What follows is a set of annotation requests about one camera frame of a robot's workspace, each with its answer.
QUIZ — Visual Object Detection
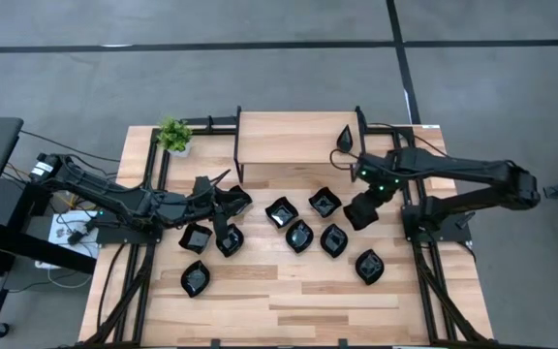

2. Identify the wooden shelf with black legs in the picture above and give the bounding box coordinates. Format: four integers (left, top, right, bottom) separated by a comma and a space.
232, 105, 367, 184

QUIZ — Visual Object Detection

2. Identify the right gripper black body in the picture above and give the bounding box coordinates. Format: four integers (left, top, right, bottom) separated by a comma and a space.
360, 185, 392, 210

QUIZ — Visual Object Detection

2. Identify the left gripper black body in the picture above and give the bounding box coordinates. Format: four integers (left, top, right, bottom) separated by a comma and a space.
189, 176, 230, 242

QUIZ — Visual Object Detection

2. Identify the black computer tower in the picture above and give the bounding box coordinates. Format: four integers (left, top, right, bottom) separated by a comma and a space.
0, 177, 36, 230

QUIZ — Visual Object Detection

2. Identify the black teardrop mini plate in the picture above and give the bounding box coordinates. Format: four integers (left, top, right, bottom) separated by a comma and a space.
335, 123, 355, 154

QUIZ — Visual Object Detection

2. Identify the green plant in white pot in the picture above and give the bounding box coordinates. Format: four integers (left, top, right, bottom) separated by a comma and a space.
155, 114, 196, 159

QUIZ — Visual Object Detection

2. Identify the white paper sheet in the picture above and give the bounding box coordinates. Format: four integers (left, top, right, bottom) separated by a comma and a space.
47, 209, 100, 258

